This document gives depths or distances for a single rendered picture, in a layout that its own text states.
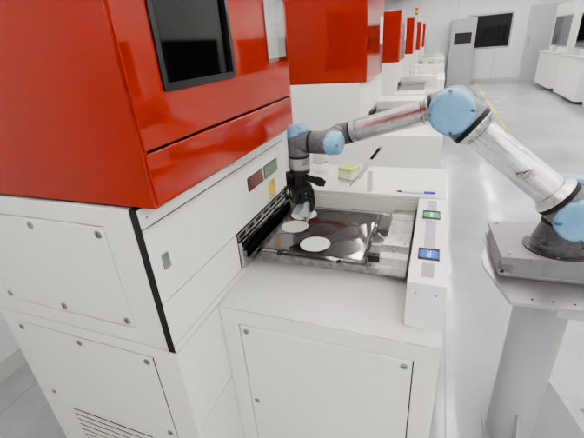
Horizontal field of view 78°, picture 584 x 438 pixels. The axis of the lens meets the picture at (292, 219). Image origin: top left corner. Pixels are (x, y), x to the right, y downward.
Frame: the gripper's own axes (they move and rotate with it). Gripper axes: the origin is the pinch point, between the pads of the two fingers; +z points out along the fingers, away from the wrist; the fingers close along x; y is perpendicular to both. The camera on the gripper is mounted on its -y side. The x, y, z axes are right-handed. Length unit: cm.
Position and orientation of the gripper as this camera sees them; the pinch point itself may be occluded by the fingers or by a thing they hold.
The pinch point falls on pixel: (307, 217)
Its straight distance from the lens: 138.4
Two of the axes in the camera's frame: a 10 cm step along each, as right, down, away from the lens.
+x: 6.1, 3.0, -7.4
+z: 0.7, 9.0, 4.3
